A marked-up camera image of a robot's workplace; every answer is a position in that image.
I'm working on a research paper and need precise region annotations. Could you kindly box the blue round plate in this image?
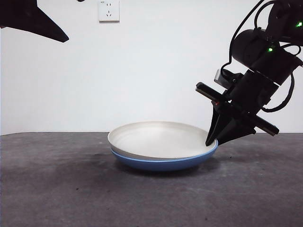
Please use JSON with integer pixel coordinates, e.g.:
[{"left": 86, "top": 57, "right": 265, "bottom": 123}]
[{"left": 110, "top": 141, "right": 219, "bottom": 172}]

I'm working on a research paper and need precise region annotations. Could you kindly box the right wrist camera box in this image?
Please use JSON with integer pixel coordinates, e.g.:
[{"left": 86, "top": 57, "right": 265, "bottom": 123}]
[{"left": 214, "top": 69, "right": 229, "bottom": 87}]

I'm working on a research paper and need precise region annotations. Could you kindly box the white wall socket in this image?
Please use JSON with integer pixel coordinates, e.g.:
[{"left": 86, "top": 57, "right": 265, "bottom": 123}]
[{"left": 98, "top": 0, "right": 120, "bottom": 24}]

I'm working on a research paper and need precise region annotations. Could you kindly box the short black cable loop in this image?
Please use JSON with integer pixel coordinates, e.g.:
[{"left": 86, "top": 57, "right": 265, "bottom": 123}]
[{"left": 262, "top": 70, "right": 296, "bottom": 113}]

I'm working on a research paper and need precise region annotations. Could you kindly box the long black cable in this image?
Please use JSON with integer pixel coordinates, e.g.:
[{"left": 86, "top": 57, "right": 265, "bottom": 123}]
[{"left": 219, "top": 0, "right": 275, "bottom": 76}]

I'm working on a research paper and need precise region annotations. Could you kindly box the white round plate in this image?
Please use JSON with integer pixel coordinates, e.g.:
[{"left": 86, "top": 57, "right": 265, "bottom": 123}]
[{"left": 107, "top": 121, "right": 219, "bottom": 160}]

